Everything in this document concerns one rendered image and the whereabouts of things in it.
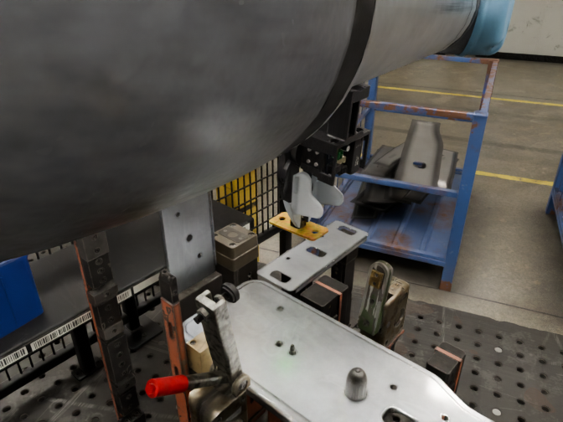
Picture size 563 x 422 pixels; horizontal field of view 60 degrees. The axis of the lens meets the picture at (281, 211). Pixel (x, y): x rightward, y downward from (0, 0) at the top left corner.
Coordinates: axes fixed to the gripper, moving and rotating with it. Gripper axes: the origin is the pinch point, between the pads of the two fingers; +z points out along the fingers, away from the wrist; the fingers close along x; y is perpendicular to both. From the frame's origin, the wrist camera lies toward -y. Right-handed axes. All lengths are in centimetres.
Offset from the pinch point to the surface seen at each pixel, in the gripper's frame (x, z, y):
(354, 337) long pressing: 9.7, 26.6, 7.1
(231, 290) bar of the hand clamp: -13.4, 5.4, 0.4
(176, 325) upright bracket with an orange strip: -16.0, 15.8, -8.4
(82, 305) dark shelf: -18.3, 26.4, -33.0
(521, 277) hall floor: 200, 127, 4
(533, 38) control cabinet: 750, 106, -166
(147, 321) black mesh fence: 5, 60, -51
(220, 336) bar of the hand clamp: -16.6, 10.2, 1.7
